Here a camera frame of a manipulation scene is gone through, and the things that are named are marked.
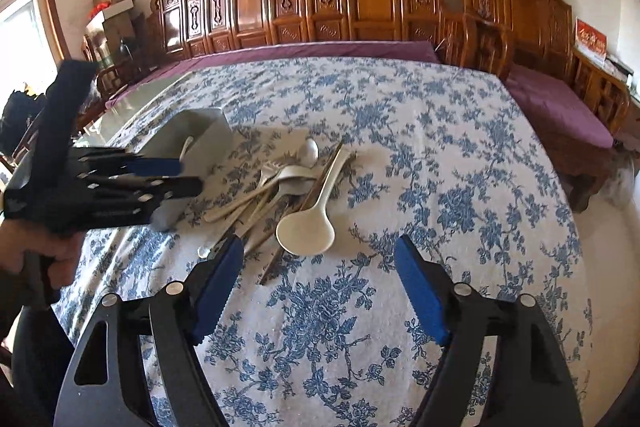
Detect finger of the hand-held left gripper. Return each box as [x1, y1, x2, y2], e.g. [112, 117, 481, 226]
[75, 176, 204, 229]
[72, 147, 183, 180]

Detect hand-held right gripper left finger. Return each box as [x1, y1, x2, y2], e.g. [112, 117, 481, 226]
[54, 236, 245, 427]

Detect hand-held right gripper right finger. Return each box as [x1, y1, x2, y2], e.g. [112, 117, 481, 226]
[394, 234, 583, 427]

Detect beige plastic fork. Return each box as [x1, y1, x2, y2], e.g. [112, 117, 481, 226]
[204, 161, 281, 224]

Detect grey utensil box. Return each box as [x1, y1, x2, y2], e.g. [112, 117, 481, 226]
[137, 107, 236, 232]

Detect white plastic rice ladle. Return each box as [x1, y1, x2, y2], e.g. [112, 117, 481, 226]
[276, 148, 352, 256]

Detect beige plastic spoon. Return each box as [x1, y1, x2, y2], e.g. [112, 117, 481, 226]
[245, 166, 318, 238]

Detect metal spoon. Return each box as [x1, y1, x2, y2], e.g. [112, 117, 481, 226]
[197, 138, 320, 258]

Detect person's left hand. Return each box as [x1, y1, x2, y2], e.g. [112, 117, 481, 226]
[0, 221, 84, 303]

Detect black bag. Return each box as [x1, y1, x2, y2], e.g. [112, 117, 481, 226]
[0, 89, 47, 154]

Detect wooden chair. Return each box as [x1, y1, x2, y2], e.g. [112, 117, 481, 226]
[80, 34, 146, 100]

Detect wooden framed window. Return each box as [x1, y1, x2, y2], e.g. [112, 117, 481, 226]
[0, 0, 71, 75]

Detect stacked cardboard boxes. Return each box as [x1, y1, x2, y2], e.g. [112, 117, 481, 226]
[85, 0, 135, 28]

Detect blue floral tablecloth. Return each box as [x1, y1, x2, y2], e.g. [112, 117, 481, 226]
[52, 56, 593, 427]

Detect short purple seat cushion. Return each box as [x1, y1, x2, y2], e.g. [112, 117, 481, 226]
[505, 64, 615, 150]

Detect grey fluffy object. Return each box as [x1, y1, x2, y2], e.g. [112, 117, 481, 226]
[599, 151, 640, 205]

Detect short carved wooden sofa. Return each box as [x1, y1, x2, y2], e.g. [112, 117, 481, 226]
[440, 0, 632, 214]

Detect red calendar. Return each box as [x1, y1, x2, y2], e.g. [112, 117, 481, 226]
[575, 19, 609, 58]

